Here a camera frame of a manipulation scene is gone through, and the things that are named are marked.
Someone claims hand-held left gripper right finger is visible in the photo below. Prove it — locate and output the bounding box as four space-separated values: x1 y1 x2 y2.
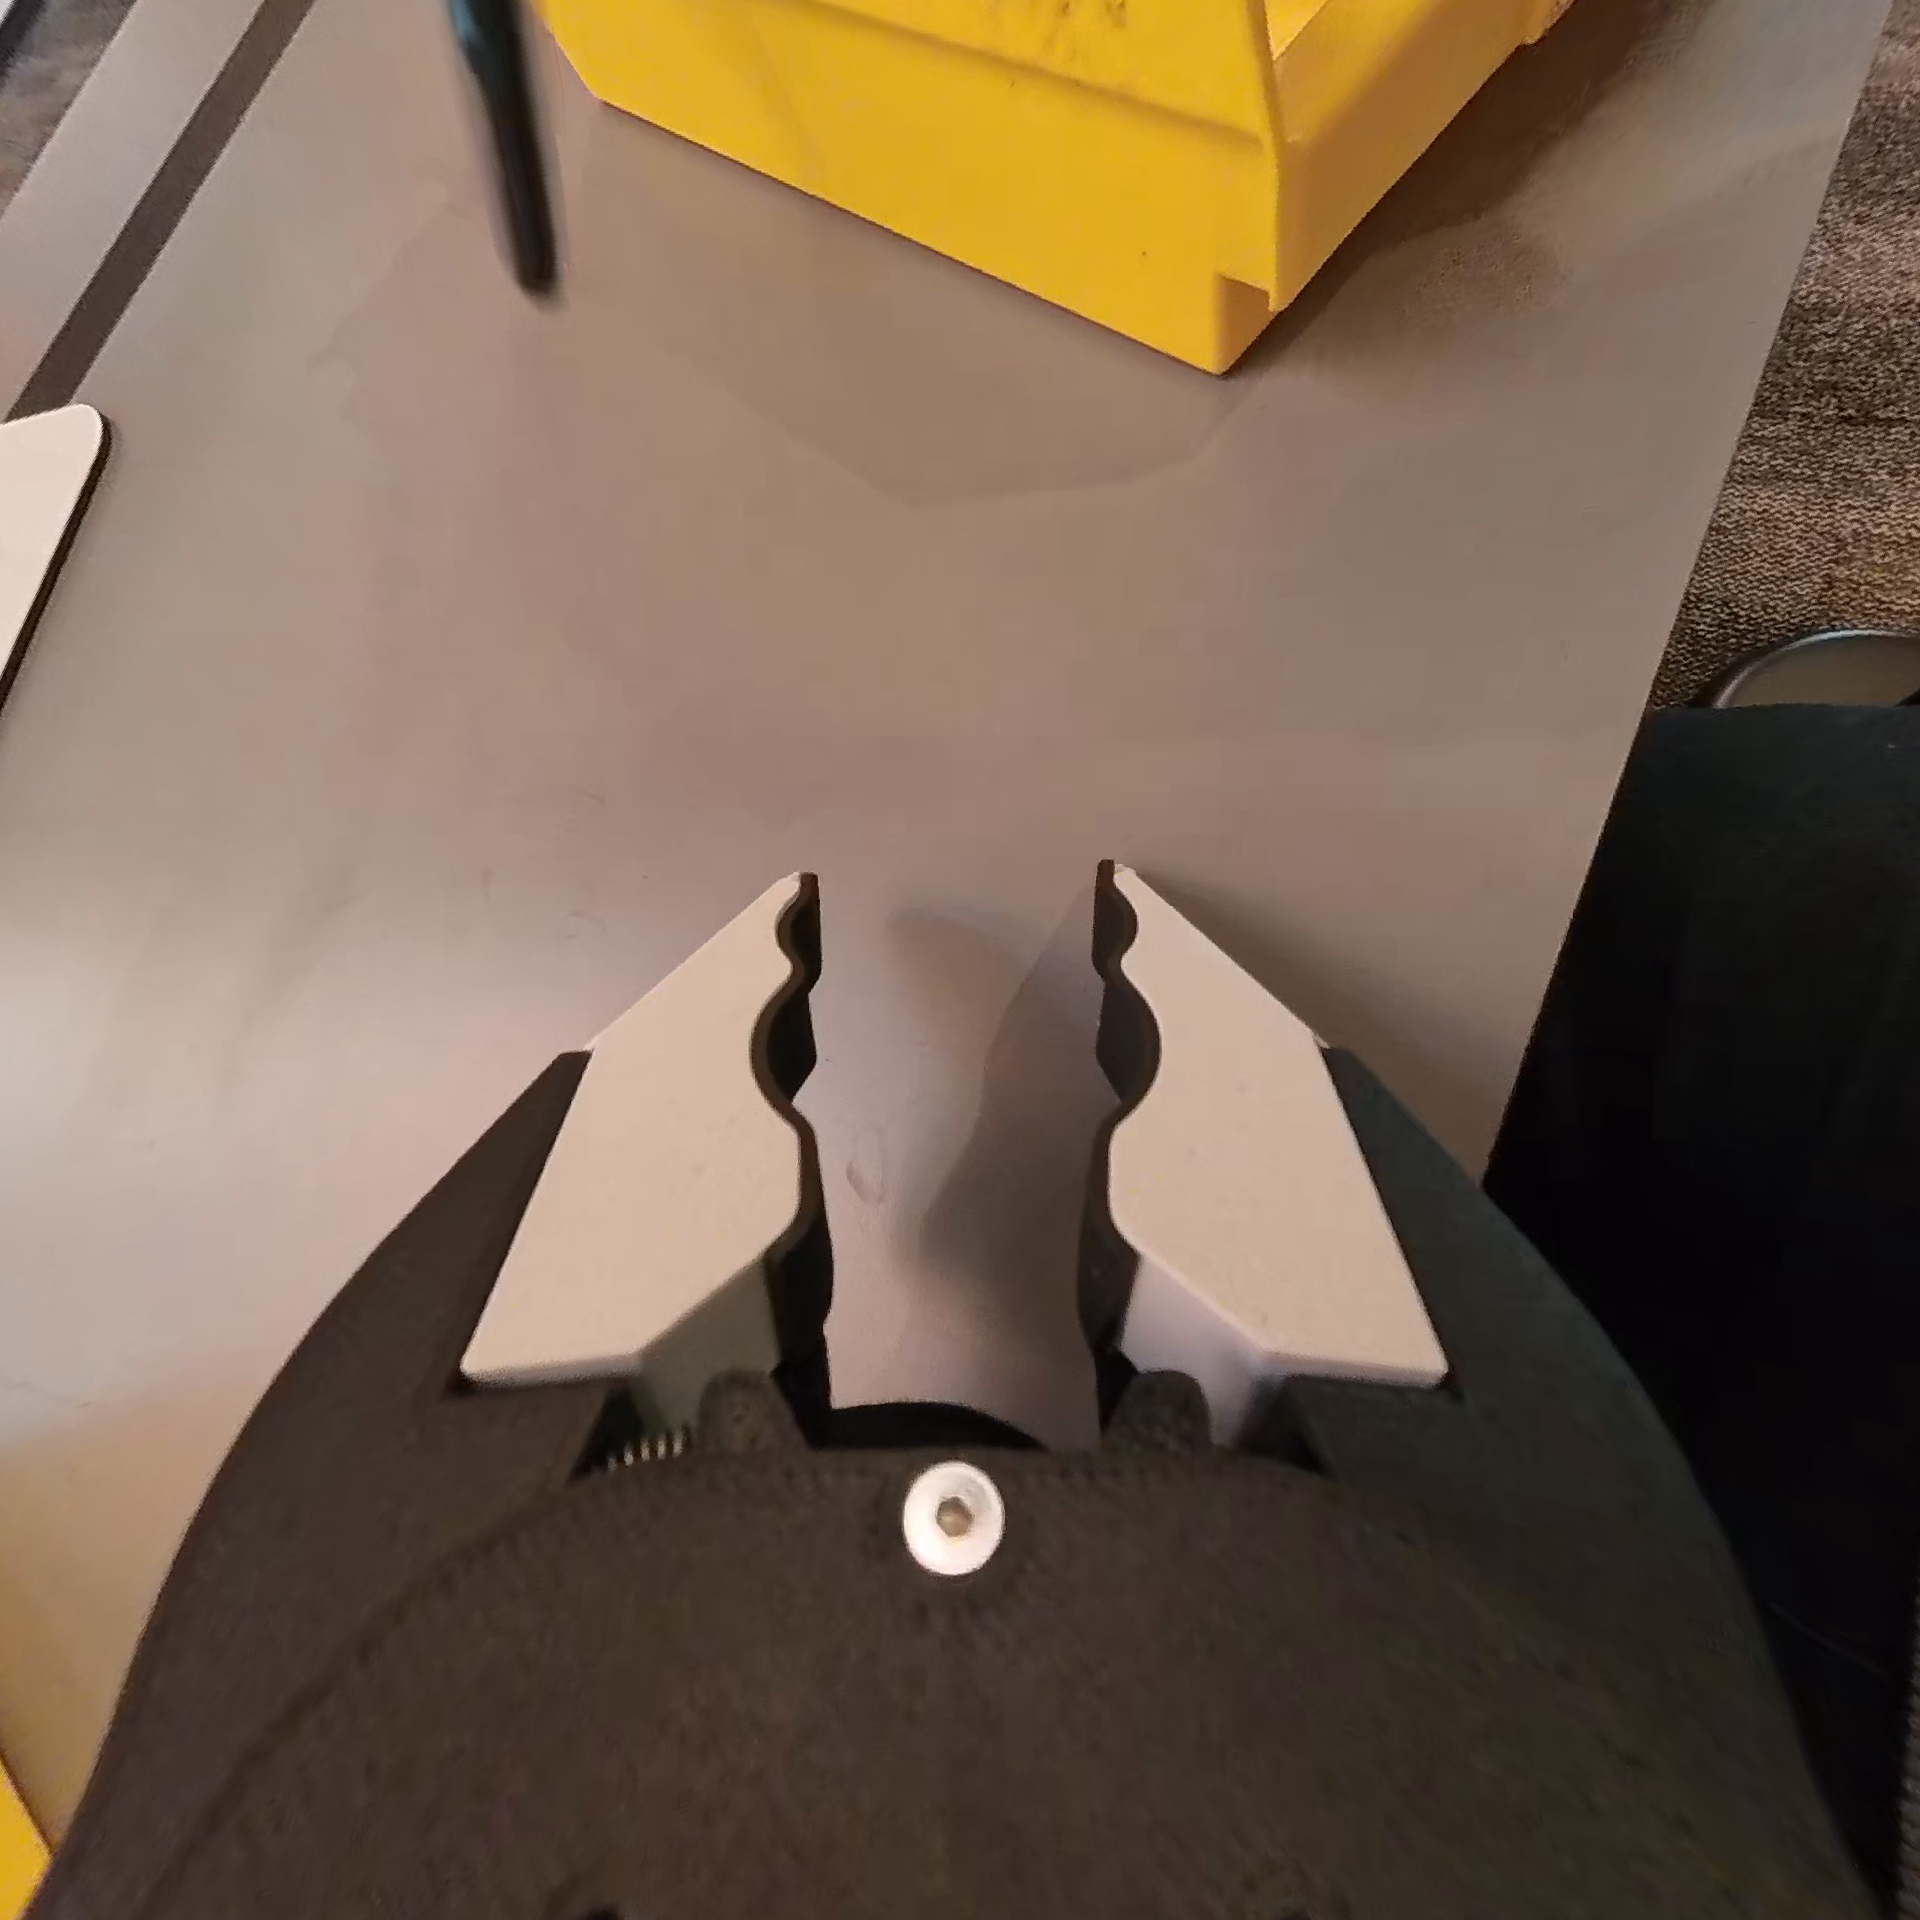
1077 861 1449 1452

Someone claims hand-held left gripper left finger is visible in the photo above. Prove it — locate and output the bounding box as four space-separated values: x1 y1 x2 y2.
459 872 834 1419

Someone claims black braided hdmi cable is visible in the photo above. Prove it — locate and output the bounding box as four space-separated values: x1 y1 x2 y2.
444 0 561 292

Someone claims white stand with wooden board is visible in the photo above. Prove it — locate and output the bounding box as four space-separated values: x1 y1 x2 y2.
0 404 109 710

